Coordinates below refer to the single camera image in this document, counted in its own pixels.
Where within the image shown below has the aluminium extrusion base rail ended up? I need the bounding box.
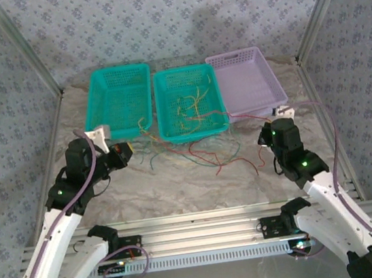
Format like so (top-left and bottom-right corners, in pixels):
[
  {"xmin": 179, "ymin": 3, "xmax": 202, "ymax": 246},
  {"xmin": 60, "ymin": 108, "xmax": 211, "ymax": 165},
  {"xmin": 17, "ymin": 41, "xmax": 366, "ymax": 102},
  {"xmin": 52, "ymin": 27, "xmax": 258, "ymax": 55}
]
[{"xmin": 15, "ymin": 188, "xmax": 372, "ymax": 274}]

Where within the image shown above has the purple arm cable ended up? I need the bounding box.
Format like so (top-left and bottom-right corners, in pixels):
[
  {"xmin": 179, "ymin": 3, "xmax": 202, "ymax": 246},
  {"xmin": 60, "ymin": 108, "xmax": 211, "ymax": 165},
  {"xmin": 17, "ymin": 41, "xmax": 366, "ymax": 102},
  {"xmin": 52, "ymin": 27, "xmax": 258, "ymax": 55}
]
[
  {"xmin": 275, "ymin": 92, "xmax": 372, "ymax": 278},
  {"xmin": 0, "ymin": 121, "xmax": 153, "ymax": 278}
]

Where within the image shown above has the aluminium table side rail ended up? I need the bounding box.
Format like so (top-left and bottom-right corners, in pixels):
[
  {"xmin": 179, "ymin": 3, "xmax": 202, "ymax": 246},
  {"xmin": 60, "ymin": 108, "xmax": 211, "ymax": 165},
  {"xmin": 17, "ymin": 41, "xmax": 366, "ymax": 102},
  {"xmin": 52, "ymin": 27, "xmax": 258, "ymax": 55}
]
[
  {"xmin": 12, "ymin": 92, "xmax": 83, "ymax": 245},
  {"xmin": 297, "ymin": 54, "xmax": 369, "ymax": 208}
]

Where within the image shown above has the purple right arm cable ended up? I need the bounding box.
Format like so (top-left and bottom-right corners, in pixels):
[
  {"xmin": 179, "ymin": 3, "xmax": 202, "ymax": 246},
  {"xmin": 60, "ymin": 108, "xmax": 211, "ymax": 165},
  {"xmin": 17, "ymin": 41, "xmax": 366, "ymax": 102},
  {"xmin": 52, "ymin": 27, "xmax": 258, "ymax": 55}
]
[{"xmin": 275, "ymin": 92, "xmax": 372, "ymax": 278}]

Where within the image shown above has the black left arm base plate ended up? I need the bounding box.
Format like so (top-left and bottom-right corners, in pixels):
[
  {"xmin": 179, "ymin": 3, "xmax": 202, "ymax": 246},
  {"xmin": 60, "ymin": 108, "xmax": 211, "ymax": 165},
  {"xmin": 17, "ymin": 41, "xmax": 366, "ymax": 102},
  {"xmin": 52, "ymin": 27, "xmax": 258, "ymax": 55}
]
[{"xmin": 80, "ymin": 234, "xmax": 145, "ymax": 265}]

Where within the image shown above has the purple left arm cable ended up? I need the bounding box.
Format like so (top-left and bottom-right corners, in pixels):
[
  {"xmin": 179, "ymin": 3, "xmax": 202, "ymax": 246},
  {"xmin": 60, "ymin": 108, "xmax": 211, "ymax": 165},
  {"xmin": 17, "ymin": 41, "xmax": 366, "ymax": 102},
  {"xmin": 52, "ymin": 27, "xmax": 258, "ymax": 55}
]
[{"xmin": 0, "ymin": 121, "xmax": 153, "ymax": 278}]

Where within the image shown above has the black usb hub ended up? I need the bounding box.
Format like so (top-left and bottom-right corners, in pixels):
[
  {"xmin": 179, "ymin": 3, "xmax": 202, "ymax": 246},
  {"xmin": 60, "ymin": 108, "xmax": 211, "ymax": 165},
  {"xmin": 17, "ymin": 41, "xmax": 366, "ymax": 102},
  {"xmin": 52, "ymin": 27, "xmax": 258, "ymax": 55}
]
[
  {"xmin": 287, "ymin": 237, "xmax": 318, "ymax": 257},
  {"xmin": 97, "ymin": 261, "xmax": 128, "ymax": 275}
]

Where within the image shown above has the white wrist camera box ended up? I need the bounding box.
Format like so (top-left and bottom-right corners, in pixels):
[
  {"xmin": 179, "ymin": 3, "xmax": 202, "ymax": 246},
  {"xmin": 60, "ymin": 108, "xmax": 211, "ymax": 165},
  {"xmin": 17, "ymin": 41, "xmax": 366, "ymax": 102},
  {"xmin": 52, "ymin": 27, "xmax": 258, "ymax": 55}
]
[
  {"xmin": 269, "ymin": 103, "xmax": 297, "ymax": 122},
  {"xmin": 83, "ymin": 123, "xmax": 116, "ymax": 157}
]

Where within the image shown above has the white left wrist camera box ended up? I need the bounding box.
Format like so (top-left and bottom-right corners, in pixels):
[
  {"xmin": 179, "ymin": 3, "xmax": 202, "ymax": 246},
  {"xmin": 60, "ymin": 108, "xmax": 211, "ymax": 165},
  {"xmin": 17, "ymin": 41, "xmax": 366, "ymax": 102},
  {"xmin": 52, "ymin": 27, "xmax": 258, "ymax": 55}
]
[{"xmin": 83, "ymin": 123, "xmax": 116, "ymax": 157}]

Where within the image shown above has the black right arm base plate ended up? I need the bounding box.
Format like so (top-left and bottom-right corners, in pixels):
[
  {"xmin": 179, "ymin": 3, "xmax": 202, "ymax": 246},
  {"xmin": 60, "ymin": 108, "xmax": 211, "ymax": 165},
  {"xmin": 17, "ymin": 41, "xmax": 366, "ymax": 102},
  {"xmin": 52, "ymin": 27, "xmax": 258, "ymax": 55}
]
[{"xmin": 258, "ymin": 210, "xmax": 324, "ymax": 239}]

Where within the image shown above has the grey slotted cable duct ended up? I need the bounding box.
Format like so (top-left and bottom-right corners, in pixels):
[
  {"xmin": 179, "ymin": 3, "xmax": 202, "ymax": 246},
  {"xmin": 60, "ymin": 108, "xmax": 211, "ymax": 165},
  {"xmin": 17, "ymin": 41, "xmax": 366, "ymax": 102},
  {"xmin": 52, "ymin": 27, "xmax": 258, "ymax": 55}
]
[{"xmin": 86, "ymin": 239, "xmax": 293, "ymax": 278}]

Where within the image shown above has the teal perforated plastic basket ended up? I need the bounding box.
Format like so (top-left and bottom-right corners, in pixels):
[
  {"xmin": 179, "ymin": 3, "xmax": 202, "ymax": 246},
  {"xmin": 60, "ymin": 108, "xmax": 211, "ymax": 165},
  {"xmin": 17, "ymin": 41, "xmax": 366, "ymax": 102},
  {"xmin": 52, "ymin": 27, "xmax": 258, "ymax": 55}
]
[
  {"xmin": 76, "ymin": 62, "xmax": 160, "ymax": 147},
  {"xmin": 150, "ymin": 61, "xmax": 233, "ymax": 147}
]

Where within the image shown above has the aluminium frame post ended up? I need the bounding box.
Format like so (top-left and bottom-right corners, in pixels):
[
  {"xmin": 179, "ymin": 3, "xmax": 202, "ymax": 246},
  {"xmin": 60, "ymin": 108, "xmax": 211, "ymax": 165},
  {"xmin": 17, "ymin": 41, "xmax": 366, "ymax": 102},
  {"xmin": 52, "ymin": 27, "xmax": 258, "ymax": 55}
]
[
  {"xmin": 288, "ymin": 0, "xmax": 364, "ymax": 63},
  {"xmin": 0, "ymin": 0, "xmax": 66, "ymax": 104}
]

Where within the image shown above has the thin red wire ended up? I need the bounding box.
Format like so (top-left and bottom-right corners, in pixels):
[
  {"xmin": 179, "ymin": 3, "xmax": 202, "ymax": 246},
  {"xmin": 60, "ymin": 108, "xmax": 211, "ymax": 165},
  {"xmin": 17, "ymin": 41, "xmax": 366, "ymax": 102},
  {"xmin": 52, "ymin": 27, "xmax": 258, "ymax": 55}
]
[
  {"xmin": 184, "ymin": 101, "xmax": 275, "ymax": 128},
  {"xmin": 188, "ymin": 132, "xmax": 269, "ymax": 184}
]

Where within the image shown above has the lilac perforated plastic basket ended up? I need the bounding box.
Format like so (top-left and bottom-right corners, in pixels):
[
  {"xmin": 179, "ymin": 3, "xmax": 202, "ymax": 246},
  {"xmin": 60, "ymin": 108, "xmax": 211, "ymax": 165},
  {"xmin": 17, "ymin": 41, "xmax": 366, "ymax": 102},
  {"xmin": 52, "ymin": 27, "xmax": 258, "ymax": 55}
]
[{"xmin": 203, "ymin": 42, "xmax": 290, "ymax": 124}]

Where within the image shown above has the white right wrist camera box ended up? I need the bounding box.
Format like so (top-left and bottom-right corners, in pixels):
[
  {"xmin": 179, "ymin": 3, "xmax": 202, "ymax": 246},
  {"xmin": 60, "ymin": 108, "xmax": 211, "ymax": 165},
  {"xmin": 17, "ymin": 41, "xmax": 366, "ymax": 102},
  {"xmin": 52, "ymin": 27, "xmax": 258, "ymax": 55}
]
[{"xmin": 269, "ymin": 103, "xmax": 297, "ymax": 122}]

